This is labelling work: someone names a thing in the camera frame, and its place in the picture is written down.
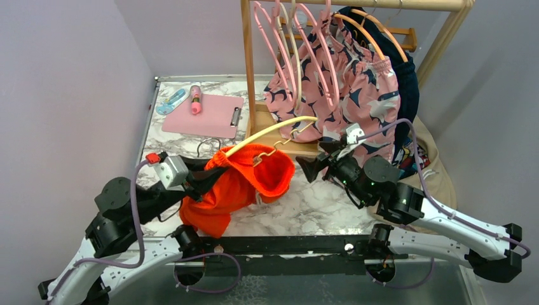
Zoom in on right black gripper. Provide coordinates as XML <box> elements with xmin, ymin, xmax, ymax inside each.
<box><xmin>296</xmin><ymin>140</ymin><xmax>373</xmax><ymax>206</ymax></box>

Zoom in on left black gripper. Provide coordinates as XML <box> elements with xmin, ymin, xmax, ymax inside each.
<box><xmin>135</xmin><ymin>154</ymin><xmax>231</xmax><ymax>225</ymax></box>

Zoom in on orange shorts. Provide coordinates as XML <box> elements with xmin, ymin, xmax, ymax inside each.
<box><xmin>179</xmin><ymin>144</ymin><xmax>296</xmax><ymax>238</ymax></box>

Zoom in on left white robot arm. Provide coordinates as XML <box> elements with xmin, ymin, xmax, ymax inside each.
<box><xmin>38</xmin><ymin>152</ymin><xmax>225</xmax><ymax>304</ymax></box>

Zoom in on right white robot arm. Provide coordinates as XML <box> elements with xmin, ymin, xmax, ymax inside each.
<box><xmin>296</xmin><ymin>147</ymin><xmax>523</xmax><ymax>283</ymax></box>

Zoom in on pink shark print shorts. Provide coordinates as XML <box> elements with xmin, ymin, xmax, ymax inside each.
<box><xmin>264</xmin><ymin>18</ymin><xmax>400</xmax><ymax>142</ymax></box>

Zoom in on pink hanger holding shorts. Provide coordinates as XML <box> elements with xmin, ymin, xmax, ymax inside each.
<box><xmin>296</xmin><ymin>1</ymin><xmax>339</xmax><ymax>111</ymax></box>

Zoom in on orange wooden hanger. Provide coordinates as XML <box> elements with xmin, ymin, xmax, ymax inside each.
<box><xmin>336</xmin><ymin>6</ymin><xmax>413</xmax><ymax>65</ymax></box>

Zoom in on cream hanger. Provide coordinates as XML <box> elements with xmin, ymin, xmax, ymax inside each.
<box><xmin>280</xmin><ymin>1</ymin><xmax>302</xmax><ymax>110</ymax></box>

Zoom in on pink clipboard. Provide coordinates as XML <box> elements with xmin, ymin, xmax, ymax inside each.
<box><xmin>161</xmin><ymin>94</ymin><xmax>245</xmax><ymax>139</ymax></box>

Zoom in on wooden clothes rack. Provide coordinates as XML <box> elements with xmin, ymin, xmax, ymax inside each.
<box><xmin>240</xmin><ymin>0</ymin><xmax>475</xmax><ymax>146</ymax></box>

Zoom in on light blue package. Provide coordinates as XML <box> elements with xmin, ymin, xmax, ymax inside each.
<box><xmin>156</xmin><ymin>88</ymin><xmax>188</xmax><ymax>116</ymax></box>

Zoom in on pink tube bottle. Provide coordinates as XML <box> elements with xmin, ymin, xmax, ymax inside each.
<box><xmin>190</xmin><ymin>85</ymin><xmax>202</xmax><ymax>115</ymax></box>

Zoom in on colourful print garment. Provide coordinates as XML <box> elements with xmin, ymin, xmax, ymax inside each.
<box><xmin>393</xmin><ymin>137</ymin><xmax>431</xmax><ymax>179</ymax></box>

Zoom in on beige garment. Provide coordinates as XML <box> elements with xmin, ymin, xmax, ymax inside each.
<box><xmin>393</xmin><ymin>117</ymin><xmax>458</xmax><ymax>209</ymax></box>

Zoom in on navy blue garment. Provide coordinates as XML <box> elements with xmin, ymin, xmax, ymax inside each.
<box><xmin>336</xmin><ymin>6</ymin><xmax>421</xmax><ymax>153</ymax></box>

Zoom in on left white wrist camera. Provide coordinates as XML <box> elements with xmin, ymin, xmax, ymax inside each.
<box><xmin>144</xmin><ymin>152</ymin><xmax>189</xmax><ymax>191</ymax></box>

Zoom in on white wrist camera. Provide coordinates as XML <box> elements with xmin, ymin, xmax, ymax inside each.
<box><xmin>338</xmin><ymin>123</ymin><xmax>365</xmax><ymax>159</ymax></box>
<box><xmin>144</xmin><ymin>152</ymin><xmax>189</xmax><ymax>191</ymax></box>

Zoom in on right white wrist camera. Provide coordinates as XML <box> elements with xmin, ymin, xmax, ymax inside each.
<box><xmin>338</xmin><ymin>123</ymin><xmax>365</xmax><ymax>159</ymax></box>

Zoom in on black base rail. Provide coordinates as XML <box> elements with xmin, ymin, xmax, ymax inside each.
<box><xmin>174</xmin><ymin>234</ymin><xmax>393</xmax><ymax>280</ymax></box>

